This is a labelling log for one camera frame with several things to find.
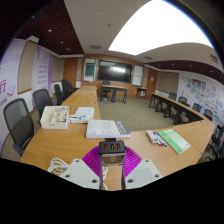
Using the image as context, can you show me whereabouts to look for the group of black office chairs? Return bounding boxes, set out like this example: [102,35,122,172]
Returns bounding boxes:
[53,78,79,106]

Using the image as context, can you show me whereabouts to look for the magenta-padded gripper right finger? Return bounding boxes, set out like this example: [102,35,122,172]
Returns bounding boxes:
[121,148,163,191]

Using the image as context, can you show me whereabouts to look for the white open cardboard box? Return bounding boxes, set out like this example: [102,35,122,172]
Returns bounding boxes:
[39,105,70,130]

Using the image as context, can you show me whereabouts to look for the colourful wall poster display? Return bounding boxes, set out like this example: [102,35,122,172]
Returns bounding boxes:
[178,73,224,126]

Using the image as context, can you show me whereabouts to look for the green booklet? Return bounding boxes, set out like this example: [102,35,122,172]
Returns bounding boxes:
[157,128,192,156]

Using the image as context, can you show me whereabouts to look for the small dark side desk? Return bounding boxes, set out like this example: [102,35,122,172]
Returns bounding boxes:
[135,86,148,99]

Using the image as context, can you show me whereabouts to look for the large purple wall mural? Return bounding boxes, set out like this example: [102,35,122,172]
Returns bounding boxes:
[0,38,26,154]

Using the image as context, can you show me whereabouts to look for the row of black office chairs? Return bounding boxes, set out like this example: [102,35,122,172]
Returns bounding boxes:
[168,92,224,161]

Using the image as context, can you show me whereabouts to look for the small black charger block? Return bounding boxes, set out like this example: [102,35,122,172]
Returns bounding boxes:
[98,139,126,167]

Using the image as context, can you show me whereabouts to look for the brown wooden door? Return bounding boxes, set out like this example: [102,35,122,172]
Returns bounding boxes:
[63,57,79,88]
[145,68,158,99]

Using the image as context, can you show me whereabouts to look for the white paper sheets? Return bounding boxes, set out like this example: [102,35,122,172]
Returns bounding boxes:
[68,106,96,124]

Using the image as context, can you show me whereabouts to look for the green and white whiteboard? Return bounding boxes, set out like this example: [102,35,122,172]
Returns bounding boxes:
[83,58,97,83]

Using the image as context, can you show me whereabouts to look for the black mesh office chair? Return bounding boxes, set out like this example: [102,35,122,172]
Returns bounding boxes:
[31,88,54,126]
[2,97,35,158]

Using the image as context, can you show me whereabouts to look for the narrow purple wall banner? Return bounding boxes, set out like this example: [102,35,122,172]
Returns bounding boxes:
[31,44,54,94]

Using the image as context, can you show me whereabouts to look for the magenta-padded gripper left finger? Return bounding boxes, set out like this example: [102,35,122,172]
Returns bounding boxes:
[59,146,104,191]

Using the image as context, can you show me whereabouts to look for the large white booklet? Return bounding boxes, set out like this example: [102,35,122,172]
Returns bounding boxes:
[85,119,132,139]

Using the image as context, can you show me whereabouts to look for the dark lectern desk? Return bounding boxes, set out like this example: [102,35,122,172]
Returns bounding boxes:
[100,84,129,104]

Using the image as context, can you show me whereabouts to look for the large black wall screen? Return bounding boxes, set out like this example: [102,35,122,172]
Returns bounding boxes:
[97,60,133,84]

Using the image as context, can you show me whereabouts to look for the white case of markers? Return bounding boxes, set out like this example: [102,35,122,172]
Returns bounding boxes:
[145,129,168,148]

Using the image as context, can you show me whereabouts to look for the large bright ceiling light panel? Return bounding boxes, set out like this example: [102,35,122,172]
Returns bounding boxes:
[108,0,214,57]

